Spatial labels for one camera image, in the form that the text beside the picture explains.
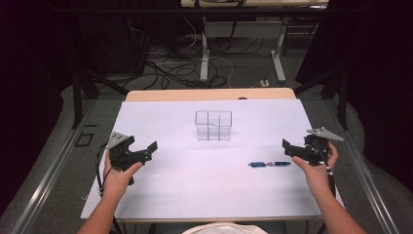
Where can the dark curtain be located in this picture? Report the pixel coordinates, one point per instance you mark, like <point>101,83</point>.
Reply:
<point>29,81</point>
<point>376,71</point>

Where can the person's left hand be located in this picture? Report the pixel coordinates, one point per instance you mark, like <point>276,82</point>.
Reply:
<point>118,178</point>

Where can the person's white shirt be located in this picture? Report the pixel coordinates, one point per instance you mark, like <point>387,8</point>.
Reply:
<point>224,228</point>

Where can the white-legged background desk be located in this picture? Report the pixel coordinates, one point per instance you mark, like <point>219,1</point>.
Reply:
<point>204,48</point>

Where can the black metal stand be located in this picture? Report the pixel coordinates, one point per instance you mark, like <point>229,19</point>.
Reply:
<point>341,91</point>
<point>81,94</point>

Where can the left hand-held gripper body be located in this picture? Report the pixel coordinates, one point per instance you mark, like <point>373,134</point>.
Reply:
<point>120,152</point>

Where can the aluminium rail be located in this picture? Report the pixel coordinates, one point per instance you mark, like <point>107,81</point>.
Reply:
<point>367,175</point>
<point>48,177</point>

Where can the white board sheet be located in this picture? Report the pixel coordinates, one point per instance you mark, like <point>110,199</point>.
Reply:
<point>207,182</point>

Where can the person's right hand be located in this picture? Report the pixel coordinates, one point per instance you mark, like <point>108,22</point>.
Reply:
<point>316,174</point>

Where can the clear acrylic organizer box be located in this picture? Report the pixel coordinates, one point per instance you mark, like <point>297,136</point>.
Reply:
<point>213,125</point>

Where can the white plug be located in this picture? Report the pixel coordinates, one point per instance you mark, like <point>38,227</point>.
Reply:
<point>264,83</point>

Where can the blue pen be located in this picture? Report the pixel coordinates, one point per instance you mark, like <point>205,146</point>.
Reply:
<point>269,164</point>

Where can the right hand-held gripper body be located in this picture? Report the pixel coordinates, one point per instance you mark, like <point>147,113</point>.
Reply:
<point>316,148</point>

